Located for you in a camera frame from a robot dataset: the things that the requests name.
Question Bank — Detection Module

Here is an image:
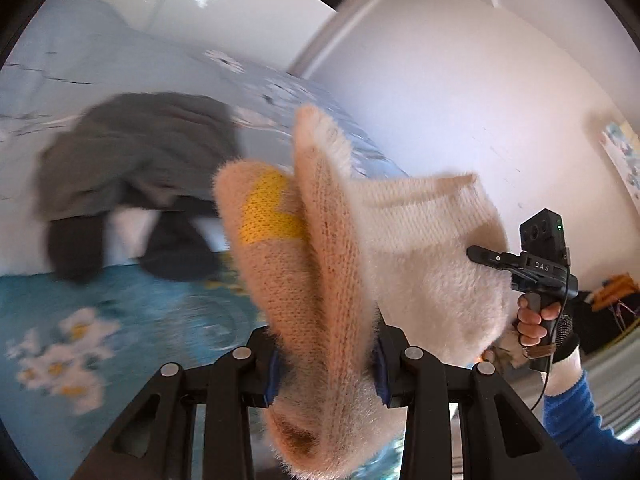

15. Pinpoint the blue sleeved right forearm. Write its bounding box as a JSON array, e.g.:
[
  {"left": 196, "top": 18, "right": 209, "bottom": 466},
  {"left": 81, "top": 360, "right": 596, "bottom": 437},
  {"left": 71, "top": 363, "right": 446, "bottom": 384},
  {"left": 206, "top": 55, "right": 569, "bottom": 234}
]
[{"left": 544, "top": 349, "right": 639, "bottom": 480}]

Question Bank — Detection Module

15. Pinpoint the right hand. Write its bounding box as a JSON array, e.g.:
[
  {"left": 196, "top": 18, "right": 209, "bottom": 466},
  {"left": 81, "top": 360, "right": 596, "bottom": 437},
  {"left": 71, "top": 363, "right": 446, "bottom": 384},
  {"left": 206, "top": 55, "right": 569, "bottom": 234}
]
[{"left": 516, "top": 295, "right": 580, "bottom": 364}]

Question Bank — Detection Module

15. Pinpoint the dark grey garment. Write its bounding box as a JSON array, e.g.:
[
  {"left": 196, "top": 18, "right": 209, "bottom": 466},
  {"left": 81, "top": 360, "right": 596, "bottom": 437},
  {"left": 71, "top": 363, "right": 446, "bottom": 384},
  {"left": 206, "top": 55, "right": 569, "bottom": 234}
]
[{"left": 36, "top": 92, "right": 240, "bottom": 221}]

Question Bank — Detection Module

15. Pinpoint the wall picture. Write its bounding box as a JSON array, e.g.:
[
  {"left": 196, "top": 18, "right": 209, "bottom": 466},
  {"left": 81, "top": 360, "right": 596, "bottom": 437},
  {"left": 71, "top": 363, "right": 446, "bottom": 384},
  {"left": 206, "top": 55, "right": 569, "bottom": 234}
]
[{"left": 600, "top": 122, "right": 640, "bottom": 209}]

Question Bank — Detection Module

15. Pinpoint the clothes pile on floor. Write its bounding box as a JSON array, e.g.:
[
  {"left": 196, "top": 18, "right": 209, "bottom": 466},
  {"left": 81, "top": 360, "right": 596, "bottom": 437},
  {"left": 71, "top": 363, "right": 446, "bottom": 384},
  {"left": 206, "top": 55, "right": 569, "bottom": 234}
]
[{"left": 570, "top": 274, "right": 640, "bottom": 356}]

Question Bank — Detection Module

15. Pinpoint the light blue floral duvet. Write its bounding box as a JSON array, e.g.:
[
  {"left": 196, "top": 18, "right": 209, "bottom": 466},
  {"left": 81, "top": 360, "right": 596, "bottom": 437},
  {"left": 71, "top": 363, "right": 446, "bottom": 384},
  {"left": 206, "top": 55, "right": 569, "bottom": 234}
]
[{"left": 1, "top": 0, "right": 398, "bottom": 283}]

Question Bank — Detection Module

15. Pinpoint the black fleece garment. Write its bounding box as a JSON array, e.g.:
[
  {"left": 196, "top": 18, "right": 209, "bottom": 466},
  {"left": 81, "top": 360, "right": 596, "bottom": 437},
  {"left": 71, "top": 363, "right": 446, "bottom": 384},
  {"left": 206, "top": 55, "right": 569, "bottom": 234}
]
[{"left": 46, "top": 191, "right": 221, "bottom": 284}]

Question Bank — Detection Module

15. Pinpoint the teal floral plush blanket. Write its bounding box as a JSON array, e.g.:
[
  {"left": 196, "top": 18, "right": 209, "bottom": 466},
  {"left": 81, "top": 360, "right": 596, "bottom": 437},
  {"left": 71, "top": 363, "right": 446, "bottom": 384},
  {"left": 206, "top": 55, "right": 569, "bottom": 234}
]
[{"left": 0, "top": 253, "right": 407, "bottom": 480}]

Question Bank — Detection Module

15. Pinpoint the fuzzy peach knit sweater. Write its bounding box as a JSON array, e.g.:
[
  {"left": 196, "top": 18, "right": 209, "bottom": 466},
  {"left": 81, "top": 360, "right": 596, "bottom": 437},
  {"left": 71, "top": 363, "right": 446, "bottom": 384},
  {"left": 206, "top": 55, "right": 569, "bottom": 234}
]
[{"left": 213, "top": 105, "right": 511, "bottom": 479}]

